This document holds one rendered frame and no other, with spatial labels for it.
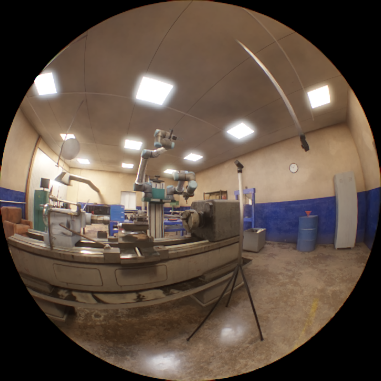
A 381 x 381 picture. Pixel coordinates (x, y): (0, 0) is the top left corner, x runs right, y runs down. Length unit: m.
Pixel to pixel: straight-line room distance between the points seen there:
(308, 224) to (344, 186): 1.37
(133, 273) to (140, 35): 2.82
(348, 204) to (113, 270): 4.31
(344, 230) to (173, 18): 4.94
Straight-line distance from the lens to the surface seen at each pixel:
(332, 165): 4.40
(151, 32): 2.24
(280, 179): 4.49
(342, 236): 3.92
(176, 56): 2.32
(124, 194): 8.65
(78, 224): 1.22
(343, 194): 3.81
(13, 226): 4.07
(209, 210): 1.38
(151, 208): 2.40
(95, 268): 1.18
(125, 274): 1.17
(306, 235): 3.62
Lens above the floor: 1.24
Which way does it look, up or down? 8 degrees up
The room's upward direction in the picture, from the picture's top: straight up
